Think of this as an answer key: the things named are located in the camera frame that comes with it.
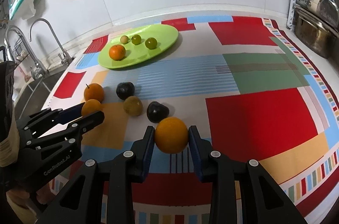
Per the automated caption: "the smaller orange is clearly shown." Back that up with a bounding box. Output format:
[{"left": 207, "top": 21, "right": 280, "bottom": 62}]
[{"left": 81, "top": 99, "right": 102, "bottom": 117}]

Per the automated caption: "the large orange with stem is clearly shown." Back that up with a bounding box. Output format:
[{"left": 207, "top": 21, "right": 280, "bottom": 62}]
[{"left": 84, "top": 83, "right": 105, "bottom": 102}]

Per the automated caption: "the yellow-green fruit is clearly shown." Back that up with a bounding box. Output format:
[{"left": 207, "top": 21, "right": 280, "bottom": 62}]
[{"left": 123, "top": 96, "right": 143, "bottom": 117}]

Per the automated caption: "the dark plum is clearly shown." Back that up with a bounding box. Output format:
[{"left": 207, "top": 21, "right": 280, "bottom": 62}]
[
  {"left": 147, "top": 101, "right": 170, "bottom": 123},
  {"left": 116, "top": 82, "right": 135, "bottom": 101}
]

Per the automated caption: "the big orange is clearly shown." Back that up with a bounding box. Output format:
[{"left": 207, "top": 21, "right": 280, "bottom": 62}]
[{"left": 155, "top": 117, "right": 189, "bottom": 154}]

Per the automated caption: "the person's left hand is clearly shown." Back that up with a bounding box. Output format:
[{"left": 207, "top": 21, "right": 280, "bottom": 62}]
[{"left": 6, "top": 183, "right": 55, "bottom": 223}]

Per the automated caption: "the stainless steel sink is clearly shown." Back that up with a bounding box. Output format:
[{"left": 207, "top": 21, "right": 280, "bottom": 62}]
[{"left": 14, "top": 71, "right": 64, "bottom": 120}]

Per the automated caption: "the large pull-down faucet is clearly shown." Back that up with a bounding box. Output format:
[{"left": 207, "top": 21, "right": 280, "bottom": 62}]
[{"left": 4, "top": 25, "right": 49, "bottom": 80}]

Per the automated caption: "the thin gooseneck faucet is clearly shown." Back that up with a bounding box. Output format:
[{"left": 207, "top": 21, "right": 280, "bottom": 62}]
[{"left": 29, "top": 18, "right": 74, "bottom": 66}]

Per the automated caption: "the orange on plate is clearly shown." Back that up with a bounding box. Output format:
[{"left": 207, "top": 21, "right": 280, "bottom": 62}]
[{"left": 109, "top": 44, "right": 126, "bottom": 60}]

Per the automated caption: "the colourful patterned table mat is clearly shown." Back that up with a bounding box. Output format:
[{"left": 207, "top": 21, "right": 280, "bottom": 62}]
[{"left": 45, "top": 17, "right": 338, "bottom": 223}]

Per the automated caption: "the small beige round fruit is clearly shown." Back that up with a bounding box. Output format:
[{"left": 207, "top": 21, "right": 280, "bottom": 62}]
[{"left": 120, "top": 35, "right": 129, "bottom": 44}]

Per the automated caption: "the green tomato middle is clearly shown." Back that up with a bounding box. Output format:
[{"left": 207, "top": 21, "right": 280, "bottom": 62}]
[{"left": 132, "top": 34, "right": 142, "bottom": 46}]

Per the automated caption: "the green tomato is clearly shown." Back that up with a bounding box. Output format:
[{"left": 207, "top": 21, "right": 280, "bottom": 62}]
[
  {"left": 132, "top": 34, "right": 142, "bottom": 46},
  {"left": 145, "top": 38, "right": 158, "bottom": 50}
]

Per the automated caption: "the green tomato right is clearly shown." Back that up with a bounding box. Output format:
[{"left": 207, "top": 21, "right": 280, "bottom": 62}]
[{"left": 145, "top": 38, "right": 158, "bottom": 50}]

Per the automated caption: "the green plastic plate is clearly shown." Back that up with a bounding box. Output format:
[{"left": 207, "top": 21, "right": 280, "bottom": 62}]
[{"left": 98, "top": 24, "right": 179, "bottom": 69}]

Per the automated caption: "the stainless steel pot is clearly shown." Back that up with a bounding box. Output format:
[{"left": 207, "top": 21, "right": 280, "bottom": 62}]
[{"left": 294, "top": 5, "right": 338, "bottom": 59}]

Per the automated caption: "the wire sink caddy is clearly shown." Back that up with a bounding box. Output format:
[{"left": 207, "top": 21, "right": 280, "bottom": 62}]
[{"left": 13, "top": 38, "right": 29, "bottom": 63}]

